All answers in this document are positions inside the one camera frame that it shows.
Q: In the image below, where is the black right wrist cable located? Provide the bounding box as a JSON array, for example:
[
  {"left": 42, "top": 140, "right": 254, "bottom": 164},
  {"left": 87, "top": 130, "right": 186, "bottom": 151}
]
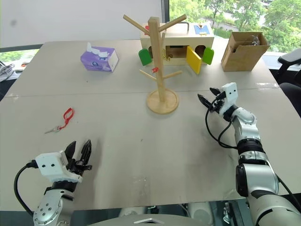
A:
[{"left": 205, "top": 98, "right": 240, "bottom": 149}]

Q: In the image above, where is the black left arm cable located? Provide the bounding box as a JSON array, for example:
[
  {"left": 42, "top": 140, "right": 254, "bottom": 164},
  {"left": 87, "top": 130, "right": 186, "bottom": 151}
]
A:
[{"left": 13, "top": 160, "right": 38, "bottom": 218}]

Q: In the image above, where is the blue box lid panel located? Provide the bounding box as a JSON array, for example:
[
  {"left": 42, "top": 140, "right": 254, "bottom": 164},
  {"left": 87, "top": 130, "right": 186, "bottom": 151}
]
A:
[{"left": 193, "top": 24, "right": 211, "bottom": 36}]

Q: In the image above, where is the dark green rounded box door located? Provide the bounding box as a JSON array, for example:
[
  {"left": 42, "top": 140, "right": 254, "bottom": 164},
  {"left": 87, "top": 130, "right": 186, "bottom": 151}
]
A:
[{"left": 138, "top": 48, "right": 152, "bottom": 66}]

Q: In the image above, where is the grey cable bundle on floor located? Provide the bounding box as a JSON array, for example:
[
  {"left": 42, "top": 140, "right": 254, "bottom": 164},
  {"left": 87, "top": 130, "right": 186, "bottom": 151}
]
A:
[{"left": 0, "top": 60, "right": 16, "bottom": 82}]

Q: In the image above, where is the wooden lock toy box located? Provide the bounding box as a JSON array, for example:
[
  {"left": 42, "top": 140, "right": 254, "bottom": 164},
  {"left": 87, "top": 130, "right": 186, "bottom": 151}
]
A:
[{"left": 140, "top": 22, "right": 215, "bottom": 75}]

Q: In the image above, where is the purple tissue box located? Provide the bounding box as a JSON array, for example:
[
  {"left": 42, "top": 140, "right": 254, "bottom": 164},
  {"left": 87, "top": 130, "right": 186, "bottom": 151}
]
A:
[{"left": 80, "top": 42, "right": 119, "bottom": 73}]

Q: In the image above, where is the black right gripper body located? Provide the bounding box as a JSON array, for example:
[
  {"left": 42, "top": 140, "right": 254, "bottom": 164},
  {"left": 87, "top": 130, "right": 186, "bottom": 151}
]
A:
[{"left": 209, "top": 92, "right": 226, "bottom": 114}]

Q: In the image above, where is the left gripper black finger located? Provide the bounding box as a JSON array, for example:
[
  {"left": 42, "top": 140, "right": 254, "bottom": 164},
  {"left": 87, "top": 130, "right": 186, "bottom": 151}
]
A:
[
  {"left": 64, "top": 140, "right": 77, "bottom": 164},
  {"left": 79, "top": 139, "right": 92, "bottom": 165}
]

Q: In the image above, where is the black office chair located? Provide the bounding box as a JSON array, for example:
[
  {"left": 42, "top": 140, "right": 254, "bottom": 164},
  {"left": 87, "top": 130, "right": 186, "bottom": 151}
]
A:
[{"left": 274, "top": 50, "right": 301, "bottom": 111}]

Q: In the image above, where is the key with red strap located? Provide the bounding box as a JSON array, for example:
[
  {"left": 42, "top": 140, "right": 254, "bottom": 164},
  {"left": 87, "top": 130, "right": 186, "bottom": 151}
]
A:
[{"left": 44, "top": 107, "right": 76, "bottom": 135}]

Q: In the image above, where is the white and orange floor item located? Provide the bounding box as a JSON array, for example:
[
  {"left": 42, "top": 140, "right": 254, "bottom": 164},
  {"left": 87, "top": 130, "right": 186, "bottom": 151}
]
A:
[{"left": 15, "top": 61, "right": 31, "bottom": 73}]

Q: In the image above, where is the wooden tree-shaped hanger stand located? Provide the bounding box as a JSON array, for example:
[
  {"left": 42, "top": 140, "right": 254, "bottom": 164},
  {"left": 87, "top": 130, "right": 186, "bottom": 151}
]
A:
[{"left": 122, "top": 14, "right": 188, "bottom": 115}]

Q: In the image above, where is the light green rounded box door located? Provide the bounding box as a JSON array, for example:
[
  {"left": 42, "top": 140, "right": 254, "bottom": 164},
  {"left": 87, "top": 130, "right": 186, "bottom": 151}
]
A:
[{"left": 202, "top": 46, "right": 215, "bottom": 65}]

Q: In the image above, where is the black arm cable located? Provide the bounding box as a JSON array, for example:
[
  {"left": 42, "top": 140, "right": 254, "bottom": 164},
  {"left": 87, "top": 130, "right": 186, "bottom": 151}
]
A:
[
  {"left": 13, "top": 160, "right": 38, "bottom": 218},
  {"left": 276, "top": 174, "right": 301, "bottom": 203}
]

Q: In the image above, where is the brass chain latch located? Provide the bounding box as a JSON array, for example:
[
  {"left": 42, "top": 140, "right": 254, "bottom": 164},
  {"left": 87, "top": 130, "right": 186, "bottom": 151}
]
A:
[{"left": 161, "top": 48, "right": 173, "bottom": 62}]

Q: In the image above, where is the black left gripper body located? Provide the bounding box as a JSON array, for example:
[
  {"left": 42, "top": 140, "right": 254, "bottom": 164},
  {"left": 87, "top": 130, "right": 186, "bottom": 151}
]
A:
[{"left": 67, "top": 159, "right": 93, "bottom": 178}]

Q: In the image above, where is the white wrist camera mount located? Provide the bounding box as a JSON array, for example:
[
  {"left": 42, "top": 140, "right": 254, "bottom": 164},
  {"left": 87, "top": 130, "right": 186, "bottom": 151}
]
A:
[
  {"left": 217, "top": 82, "right": 238, "bottom": 116},
  {"left": 35, "top": 151, "right": 84, "bottom": 183}
]

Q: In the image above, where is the black right upper arm cable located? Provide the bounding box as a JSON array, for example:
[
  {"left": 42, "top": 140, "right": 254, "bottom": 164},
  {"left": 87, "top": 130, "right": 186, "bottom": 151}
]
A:
[{"left": 276, "top": 174, "right": 301, "bottom": 203}]

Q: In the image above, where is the yellow square box door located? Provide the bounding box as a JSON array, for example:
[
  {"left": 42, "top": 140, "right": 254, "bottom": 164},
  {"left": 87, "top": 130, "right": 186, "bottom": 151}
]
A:
[{"left": 186, "top": 45, "right": 203, "bottom": 75}]

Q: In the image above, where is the grey rounded robot torso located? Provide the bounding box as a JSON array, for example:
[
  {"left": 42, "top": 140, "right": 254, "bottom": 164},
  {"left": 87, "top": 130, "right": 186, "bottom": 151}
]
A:
[{"left": 70, "top": 206, "right": 196, "bottom": 226}]

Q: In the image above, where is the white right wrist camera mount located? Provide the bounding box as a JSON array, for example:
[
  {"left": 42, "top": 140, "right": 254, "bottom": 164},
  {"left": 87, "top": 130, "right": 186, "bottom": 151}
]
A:
[{"left": 217, "top": 82, "right": 238, "bottom": 116}]

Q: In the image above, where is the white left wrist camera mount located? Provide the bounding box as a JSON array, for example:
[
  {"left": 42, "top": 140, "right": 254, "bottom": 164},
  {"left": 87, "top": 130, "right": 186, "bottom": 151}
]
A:
[{"left": 35, "top": 151, "right": 84, "bottom": 183}]

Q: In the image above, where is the dark window frame post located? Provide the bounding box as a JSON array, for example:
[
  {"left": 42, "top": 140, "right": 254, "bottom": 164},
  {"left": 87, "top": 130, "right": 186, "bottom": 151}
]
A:
[{"left": 160, "top": 0, "right": 171, "bottom": 24}]

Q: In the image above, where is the brown cardboard box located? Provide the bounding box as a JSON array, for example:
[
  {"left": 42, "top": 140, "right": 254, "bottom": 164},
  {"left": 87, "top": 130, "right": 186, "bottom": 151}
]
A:
[{"left": 221, "top": 31, "right": 270, "bottom": 72}]

